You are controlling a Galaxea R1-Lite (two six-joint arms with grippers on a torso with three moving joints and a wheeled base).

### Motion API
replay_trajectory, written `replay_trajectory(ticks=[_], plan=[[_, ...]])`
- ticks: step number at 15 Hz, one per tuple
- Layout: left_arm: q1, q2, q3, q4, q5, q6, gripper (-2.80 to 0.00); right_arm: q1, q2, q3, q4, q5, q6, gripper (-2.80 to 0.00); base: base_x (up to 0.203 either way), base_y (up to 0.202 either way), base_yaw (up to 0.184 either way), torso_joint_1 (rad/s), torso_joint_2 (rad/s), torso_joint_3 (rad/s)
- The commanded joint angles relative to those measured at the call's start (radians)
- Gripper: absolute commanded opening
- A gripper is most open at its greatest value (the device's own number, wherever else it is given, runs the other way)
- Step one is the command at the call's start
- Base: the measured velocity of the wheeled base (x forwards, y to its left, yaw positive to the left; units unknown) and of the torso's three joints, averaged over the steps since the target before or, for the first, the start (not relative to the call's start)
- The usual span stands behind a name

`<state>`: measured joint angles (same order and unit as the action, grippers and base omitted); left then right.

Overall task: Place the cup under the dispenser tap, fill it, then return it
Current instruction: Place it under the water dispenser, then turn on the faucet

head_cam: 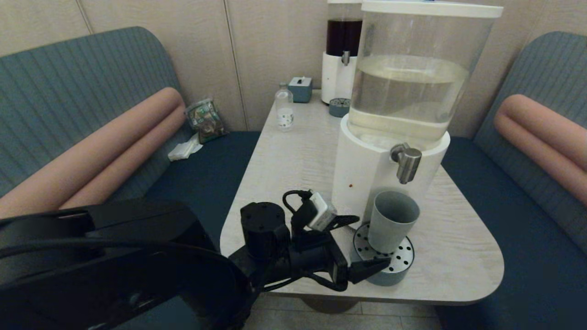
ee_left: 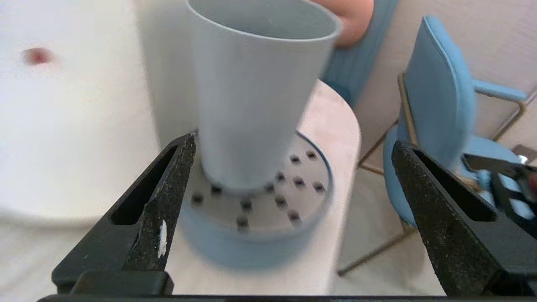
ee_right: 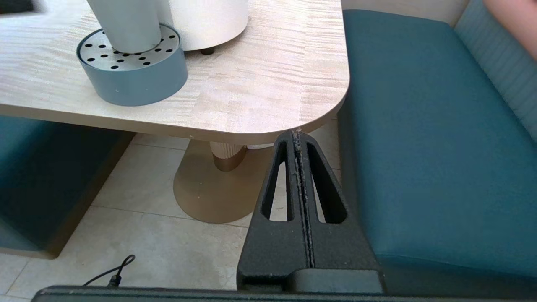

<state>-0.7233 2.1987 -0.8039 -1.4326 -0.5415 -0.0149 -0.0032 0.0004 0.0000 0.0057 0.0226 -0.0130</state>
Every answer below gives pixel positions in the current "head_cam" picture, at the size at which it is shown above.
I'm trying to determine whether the grey-blue plastic cup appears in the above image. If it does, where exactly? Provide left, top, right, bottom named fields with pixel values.
left=368, top=191, right=421, bottom=254

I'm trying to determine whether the metal water dispenser tap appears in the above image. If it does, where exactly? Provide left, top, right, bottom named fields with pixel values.
left=391, top=143, right=423, bottom=185

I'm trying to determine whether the round blue perforated drip tray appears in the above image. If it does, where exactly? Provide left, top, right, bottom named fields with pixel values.
left=351, top=222, right=415, bottom=286

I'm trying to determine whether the clear water dispenser white base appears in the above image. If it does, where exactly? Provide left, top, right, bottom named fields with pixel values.
left=331, top=0, right=505, bottom=232

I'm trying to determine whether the small round blue drip tray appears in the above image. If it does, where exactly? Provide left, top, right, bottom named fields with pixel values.
left=329, top=98, right=351, bottom=118

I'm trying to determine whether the small clear plastic bottle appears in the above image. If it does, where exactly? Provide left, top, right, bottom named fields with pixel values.
left=275, top=82, right=294, bottom=132

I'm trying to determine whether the blue tissue box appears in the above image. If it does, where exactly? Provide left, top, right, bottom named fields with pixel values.
left=288, top=76, right=313, bottom=103

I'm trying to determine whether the dark drink dispenser white base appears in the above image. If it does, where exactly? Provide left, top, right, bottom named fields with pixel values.
left=321, top=0, right=365, bottom=105

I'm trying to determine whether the crumpled snack bag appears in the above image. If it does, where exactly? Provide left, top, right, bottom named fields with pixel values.
left=185, top=97, right=228, bottom=144

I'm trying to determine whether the crumpled white napkin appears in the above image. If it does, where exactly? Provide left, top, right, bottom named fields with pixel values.
left=167, top=134, right=203, bottom=161

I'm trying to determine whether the pink bolster cushion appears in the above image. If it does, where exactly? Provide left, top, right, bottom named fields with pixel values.
left=0, top=87, right=186, bottom=219
left=493, top=94, right=587, bottom=208

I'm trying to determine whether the white water dispenser lid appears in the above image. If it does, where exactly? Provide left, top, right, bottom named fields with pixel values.
left=362, top=0, right=505, bottom=19

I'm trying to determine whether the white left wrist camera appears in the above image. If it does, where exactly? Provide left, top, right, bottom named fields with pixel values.
left=306, top=191, right=338, bottom=231

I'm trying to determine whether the table pedestal base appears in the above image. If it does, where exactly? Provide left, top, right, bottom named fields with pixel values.
left=300, top=296, right=360, bottom=315

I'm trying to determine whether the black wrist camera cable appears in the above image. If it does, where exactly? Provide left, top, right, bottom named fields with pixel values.
left=282, top=189, right=313, bottom=216

